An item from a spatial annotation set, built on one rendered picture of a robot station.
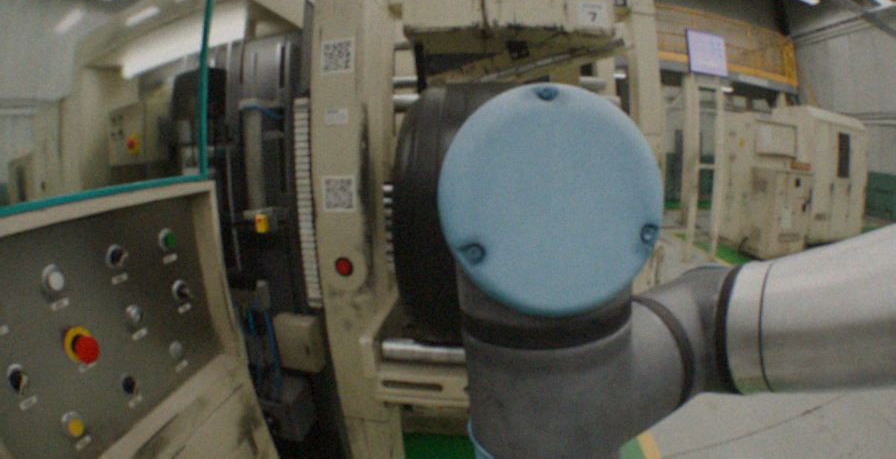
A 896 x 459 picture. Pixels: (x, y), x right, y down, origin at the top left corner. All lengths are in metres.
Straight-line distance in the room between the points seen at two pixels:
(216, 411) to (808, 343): 0.81
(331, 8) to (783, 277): 0.82
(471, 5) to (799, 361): 1.00
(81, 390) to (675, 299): 0.70
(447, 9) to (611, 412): 0.98
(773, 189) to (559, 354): 4.97
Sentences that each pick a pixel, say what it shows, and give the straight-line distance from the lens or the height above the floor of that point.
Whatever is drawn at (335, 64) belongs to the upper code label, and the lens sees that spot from 0.77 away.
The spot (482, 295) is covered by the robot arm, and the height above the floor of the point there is 1.24.
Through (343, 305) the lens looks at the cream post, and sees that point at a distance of 0.82.
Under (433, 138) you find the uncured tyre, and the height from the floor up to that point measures 1.32.
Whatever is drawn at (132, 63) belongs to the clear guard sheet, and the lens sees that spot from 0.64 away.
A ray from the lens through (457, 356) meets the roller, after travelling 0.73.
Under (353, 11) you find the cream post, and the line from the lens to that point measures 0.80.
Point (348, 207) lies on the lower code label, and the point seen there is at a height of 1.19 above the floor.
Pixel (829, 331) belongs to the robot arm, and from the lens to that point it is 0.21.
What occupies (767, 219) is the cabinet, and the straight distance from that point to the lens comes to 5.17.
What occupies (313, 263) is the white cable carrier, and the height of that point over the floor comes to 1.06.
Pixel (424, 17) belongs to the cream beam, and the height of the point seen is 1.68.
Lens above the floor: 1.30
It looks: 9 degrees down
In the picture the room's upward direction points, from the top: 1 degrees counter-clockwise
